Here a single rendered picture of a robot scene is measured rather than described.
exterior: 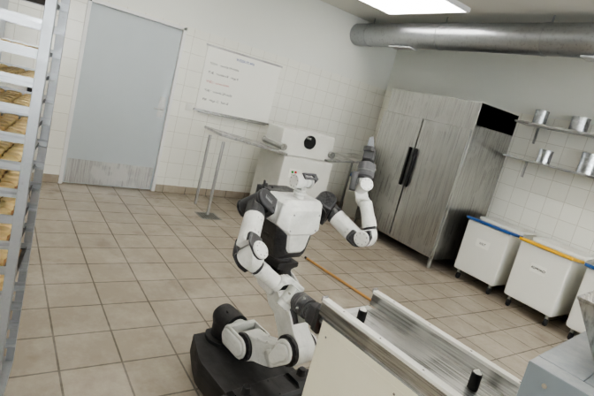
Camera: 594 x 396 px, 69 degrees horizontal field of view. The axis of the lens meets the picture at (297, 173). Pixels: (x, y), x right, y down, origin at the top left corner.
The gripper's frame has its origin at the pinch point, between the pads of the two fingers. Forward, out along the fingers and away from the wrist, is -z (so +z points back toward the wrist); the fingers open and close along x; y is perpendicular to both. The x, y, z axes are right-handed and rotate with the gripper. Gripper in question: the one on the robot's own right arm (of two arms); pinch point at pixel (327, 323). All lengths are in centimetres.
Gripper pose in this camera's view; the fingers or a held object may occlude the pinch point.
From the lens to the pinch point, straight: 179.0
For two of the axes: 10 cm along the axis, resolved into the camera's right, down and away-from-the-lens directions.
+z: -6.2, -2.8, 7.3
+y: -7.5, -0.8, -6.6
